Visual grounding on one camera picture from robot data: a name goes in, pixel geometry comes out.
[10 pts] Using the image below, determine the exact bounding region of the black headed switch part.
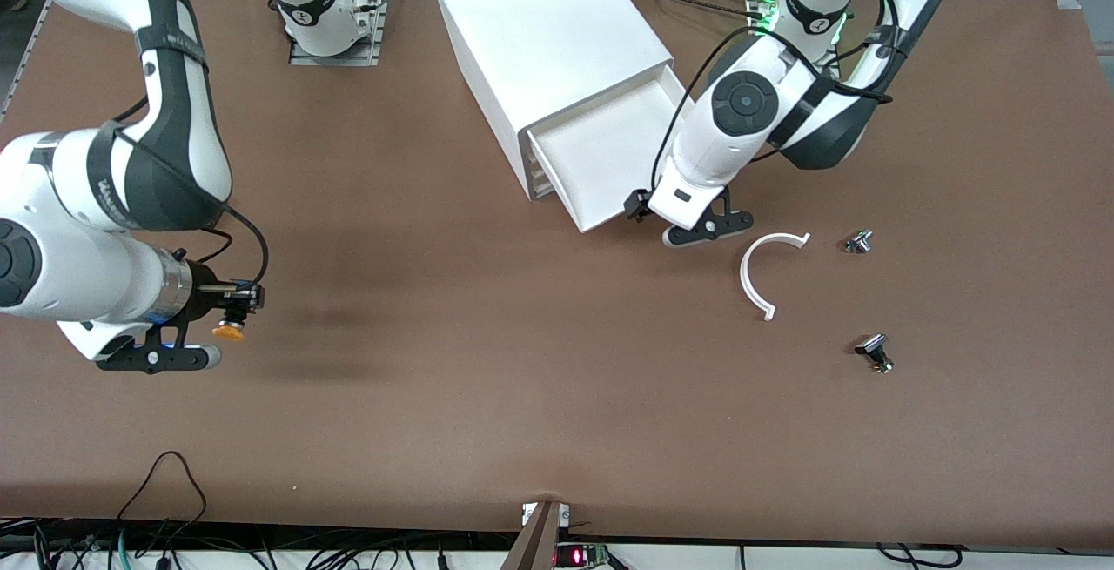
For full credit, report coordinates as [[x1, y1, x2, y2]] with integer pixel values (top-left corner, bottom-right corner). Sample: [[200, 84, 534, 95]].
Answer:
[[854, 333, 895, 375]]

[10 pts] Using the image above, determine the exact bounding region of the brown camera mount bracket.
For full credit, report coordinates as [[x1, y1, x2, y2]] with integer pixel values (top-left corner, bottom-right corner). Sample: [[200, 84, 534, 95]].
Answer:
[[500, 500, 572, 570]]

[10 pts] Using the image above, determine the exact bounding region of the white curved plastic arc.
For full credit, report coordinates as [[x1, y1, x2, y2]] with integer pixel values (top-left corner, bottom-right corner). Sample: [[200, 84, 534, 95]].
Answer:
[[740, 231, 812, 322]]

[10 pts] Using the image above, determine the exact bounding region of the orange push button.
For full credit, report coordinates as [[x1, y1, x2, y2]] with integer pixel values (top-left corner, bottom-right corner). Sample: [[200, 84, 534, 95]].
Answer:
[[212, 309, 253, 343]]

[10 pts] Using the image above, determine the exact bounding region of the tangled black cable bundle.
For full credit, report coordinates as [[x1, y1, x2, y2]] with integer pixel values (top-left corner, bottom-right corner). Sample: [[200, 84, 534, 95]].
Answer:
[[0, 516, 488, 570]]

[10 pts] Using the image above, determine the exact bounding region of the device with red display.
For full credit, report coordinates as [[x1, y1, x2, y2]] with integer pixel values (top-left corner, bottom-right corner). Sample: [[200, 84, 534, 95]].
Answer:
[[554, 542, 610, 569]]

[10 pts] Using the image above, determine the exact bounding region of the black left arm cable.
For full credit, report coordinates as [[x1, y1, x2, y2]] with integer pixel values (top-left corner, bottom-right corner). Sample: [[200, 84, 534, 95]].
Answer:
[[653, 0, 899, 192]]

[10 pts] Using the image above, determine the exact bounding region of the looped black cable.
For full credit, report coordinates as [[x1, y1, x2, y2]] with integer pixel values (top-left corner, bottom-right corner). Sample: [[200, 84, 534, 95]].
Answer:
[[116, 451, 208, 545]]

